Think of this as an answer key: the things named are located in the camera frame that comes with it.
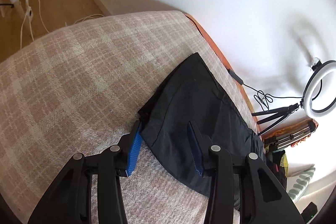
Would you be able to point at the black yellow striped garment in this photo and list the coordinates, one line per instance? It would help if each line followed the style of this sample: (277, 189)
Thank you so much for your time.
(277, 163)

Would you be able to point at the black mini tripod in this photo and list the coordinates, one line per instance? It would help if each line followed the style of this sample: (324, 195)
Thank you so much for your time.
(277, 115)

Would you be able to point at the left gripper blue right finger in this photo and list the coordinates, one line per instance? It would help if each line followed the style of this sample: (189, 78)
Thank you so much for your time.
(199, 145)

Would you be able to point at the plaid beige bed blanket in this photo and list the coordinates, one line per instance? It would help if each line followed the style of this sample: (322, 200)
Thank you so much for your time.
(79, 89)

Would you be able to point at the orange floral fabric strip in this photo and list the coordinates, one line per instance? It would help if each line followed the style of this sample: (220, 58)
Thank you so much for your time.
(299, 139)

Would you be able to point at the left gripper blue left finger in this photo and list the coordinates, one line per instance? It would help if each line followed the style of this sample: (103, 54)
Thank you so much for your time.
(130, 145)

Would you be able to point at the orange bed sheet edge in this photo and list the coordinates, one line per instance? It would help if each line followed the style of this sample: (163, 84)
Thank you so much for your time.
(220, 55)

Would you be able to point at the green white patterned pillow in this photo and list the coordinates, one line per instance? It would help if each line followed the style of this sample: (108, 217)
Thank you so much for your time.
(298, 182)

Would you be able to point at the folded silver tripod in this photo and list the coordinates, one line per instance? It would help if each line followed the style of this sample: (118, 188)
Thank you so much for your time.
(291, 135)

